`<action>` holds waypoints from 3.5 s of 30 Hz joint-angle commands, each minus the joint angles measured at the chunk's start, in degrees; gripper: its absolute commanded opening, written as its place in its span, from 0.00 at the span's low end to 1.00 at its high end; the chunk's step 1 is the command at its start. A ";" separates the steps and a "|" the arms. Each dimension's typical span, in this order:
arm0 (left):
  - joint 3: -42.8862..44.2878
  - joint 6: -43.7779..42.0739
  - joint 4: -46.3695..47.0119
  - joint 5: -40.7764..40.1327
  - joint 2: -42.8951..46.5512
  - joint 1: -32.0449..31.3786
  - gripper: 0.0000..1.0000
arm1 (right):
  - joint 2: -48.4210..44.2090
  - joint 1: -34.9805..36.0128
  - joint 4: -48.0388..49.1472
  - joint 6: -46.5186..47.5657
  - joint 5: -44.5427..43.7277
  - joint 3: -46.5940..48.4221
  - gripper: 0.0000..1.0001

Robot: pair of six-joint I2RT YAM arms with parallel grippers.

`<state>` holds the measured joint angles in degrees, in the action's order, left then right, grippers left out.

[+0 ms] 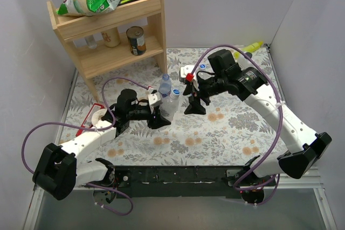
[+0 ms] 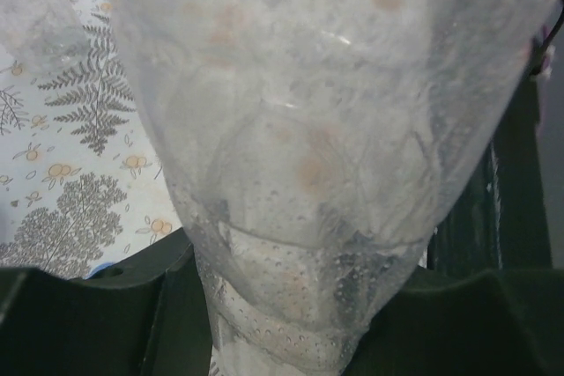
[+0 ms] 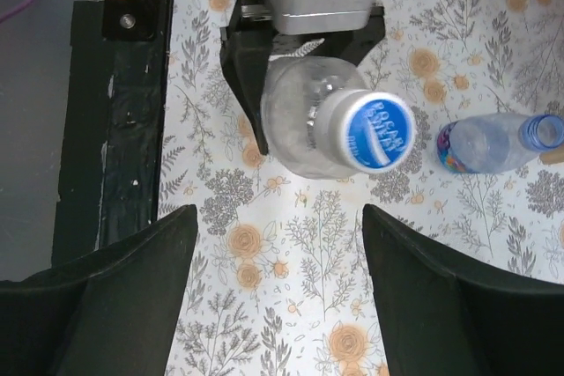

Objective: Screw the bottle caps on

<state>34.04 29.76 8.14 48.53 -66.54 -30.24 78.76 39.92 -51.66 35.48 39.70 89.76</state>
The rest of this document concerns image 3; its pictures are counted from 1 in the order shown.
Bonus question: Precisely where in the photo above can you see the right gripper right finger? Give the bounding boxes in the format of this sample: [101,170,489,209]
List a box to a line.
[362,204,563,375]

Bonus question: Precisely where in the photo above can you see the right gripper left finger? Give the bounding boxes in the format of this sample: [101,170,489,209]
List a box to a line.
[1,205,197,375]

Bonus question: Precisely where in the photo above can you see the clear bottle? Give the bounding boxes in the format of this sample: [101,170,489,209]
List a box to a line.
[259,56,418,180]

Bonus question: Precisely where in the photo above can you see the blue bottle cap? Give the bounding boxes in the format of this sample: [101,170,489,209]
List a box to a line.
[315,89,417,174]

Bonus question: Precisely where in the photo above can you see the small blue-label water bottle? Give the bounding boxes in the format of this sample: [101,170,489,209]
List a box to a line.
[436,113,563,174]

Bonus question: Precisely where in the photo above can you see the floral table mat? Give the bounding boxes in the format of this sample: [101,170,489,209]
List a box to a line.
[159,0,563,375]

